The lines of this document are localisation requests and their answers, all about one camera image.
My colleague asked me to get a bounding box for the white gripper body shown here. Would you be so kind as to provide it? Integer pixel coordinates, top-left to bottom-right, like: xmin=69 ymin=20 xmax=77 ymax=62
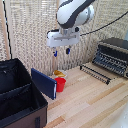
xmin=45 ymin=28 xmax=81 ymax=49

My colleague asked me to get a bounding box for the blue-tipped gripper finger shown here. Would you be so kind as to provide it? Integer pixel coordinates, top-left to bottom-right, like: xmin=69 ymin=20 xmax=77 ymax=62
xmin=52 ymin=46 xmax=59 ymax=58
xmin=65 ymin=45 xmax=72 ymax=56

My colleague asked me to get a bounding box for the red plastic cup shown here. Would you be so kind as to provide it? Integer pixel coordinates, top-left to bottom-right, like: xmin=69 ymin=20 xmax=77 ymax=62
xmin=54 ymin=77 xmax=67 ymax=93

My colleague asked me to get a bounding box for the yellow food piece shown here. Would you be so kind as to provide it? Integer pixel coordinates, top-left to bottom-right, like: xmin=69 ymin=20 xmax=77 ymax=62
xmin=54 ymin=70 xmax=66 ymax=78

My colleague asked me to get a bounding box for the white bowl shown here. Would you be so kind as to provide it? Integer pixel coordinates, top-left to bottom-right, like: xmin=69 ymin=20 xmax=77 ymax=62
xmin=52 ymin=69 xmax=69 ymax=81

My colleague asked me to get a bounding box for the woven folding screen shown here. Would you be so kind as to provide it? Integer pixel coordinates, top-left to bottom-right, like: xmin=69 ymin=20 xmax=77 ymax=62
xmin=0 ymin=0 xmax=128 ymax=76

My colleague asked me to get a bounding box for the black vertical pole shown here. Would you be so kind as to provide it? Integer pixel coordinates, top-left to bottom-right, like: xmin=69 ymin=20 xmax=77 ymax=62
xmin=1 ymin=0 xmax=13 ymax=61

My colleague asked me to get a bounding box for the black fabric storage box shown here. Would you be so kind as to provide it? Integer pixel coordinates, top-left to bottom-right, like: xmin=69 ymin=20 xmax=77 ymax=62
xmin=0 ymin=58 xmax=50 ymax=128

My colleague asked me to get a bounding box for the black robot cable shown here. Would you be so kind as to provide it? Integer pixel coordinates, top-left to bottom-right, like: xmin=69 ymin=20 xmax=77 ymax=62
xmin=79 ymin=10 xmax=128 ymax=37

